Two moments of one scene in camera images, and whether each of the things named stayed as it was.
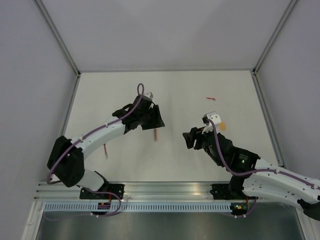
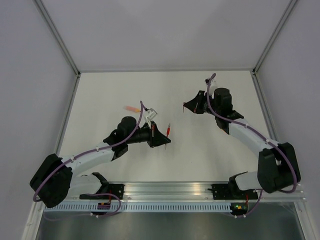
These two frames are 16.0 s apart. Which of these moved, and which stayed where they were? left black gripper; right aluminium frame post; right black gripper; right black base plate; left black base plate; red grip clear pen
Moved: left black gripper; red grip clear pen; right black gripper
Stayed: right aluminium frame post; right black base plate; left black base plate
